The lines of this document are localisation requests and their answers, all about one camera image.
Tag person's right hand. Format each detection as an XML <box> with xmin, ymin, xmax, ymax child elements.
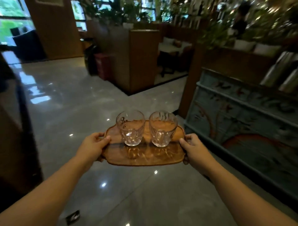
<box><xmin>179</xmin><ymin>133</ymin><xmax>216</xmax><ymax>173</ymax></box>

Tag person's left hand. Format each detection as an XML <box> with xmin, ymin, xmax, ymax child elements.
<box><xmin>75</xmin><ymin>132</ymin><xmax>111</xmax><ymax>163</ymax></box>

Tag wooden serving tray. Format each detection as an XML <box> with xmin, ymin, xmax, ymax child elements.
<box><xmin>101</xmin><ymin>120</ymin><xmax>187</xmax><ymax>167</ymax></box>

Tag person's right forearm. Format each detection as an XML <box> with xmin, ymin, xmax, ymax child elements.
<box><xmin>205</xmin><ymin>161</ymin><xmax>298</xmax><ymax>226</ymax></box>

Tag person's left forearm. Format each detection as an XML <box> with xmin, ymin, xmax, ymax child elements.
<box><xmin>0</xmin><ymin>156</ymin><xmax>93</xmax><ymax>226</ymax></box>

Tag clear drinking glass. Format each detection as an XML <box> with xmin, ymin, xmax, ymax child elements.
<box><xmin>116</xmin><ymin>110</ymin><xmax>146</xmax><ymax>147</ymax></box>
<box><xmin>149</xmin><ymin>111</ymin><xmax>178</xmax><ymax>148</ymax></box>

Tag painted blue cabinet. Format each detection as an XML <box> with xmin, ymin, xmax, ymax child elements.
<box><xmin>184</xmin><ymin>68</ymin><xmax>298</xmax><ymax>203</ymax></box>

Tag red bin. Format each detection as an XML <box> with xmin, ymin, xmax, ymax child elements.
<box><xmin>94</xmin><ymin>53</ymin><xmax>112</xmax><ymax>81</ymax></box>

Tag floor socket plate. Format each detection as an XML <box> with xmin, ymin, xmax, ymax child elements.
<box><xmin>66</xmin><ymin>210</ymin><xmax>81</xmax><ymax>226</ymax></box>

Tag black bin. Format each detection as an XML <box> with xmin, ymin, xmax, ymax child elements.
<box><xmin>84</xmin><ymin>44</ymin><xmax>99</xmax><ymax>76</ymax></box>

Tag wooden booth partition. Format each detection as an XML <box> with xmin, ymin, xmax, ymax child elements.
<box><xmin>92</xmin><ymin>22</ymin><xmax>161</xmax><ymax>95</ymax></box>

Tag dark wooden furniture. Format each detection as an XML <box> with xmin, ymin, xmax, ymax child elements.
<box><xmin>0</xmin><ymin>52</ymin><xmax>43</xmax><ymax>212</ymax></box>

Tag white dining table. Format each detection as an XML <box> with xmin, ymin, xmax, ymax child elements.
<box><xmin>158</xmin><ymin>41</ymin><xmax>192</xmax><ymax>55</ymax></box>

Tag white cushion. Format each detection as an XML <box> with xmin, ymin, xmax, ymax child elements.
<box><xmin>233</xmin><ymin>39</ymin><xmax>256</xmax><ymax>52</ymax></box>
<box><xmin>253</xmin><ymin>43</ymin><xmax>282</xmax><ymax>57</ymax></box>

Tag silver thermos flask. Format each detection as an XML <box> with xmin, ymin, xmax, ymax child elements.
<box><xmin>278</xmin><ymin>68</ymin><xmax>298</xmax><ymax>93</ymax></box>
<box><xmin>260</xmin><ymin>51</ymin><xmax>295</xmax><ymax>88</ymax></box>

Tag green potted plants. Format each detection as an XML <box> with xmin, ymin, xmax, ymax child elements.
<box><xmin>78</xmin><ymin>0</ymin><xmax>154</xmax><ymax>26</ymax></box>

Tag leafy plant with lights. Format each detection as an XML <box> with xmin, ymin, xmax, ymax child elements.
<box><xmin>198</xmin><ymin>0</ymin><xmax>298</xmax><ymax>50</ymax></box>

